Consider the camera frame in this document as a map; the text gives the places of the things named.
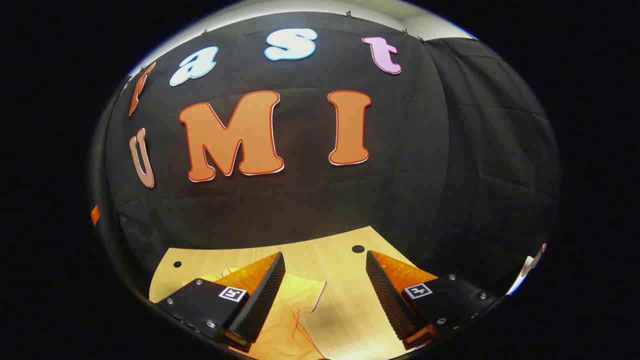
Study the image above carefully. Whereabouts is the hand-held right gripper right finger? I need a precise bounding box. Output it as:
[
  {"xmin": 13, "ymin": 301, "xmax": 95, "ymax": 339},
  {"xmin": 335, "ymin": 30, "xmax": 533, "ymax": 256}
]
[{"xmin": 366, "ymin": 250, "xmax": 501, "ymax": 351}]

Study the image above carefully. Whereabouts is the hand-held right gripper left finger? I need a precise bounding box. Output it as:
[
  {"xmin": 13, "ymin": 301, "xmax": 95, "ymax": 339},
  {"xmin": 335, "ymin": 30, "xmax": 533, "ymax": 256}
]
[{"xmin": 155, "ymin": 251, "xmax": 287, "ymax": 351}]

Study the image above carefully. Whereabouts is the orange T-shirt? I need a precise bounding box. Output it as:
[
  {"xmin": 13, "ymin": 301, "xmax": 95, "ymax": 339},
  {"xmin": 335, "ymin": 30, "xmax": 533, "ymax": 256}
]
[{"xmin": 182, "ymin": 266, "xmax": 327, "ymax": 360}]

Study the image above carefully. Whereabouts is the black backdrop cloth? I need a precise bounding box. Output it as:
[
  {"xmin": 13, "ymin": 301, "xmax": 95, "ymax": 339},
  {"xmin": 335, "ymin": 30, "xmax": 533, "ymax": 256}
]
[{"xmin": 90, "ymin": 11, "xmax": 561, "ymax": 301}]

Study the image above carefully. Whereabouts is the white printed board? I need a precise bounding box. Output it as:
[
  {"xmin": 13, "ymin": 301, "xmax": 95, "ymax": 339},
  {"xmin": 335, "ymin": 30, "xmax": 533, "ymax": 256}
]
[{"xmin": 506, "ymin": 242, "xmax": 548, "ymax": 296}]

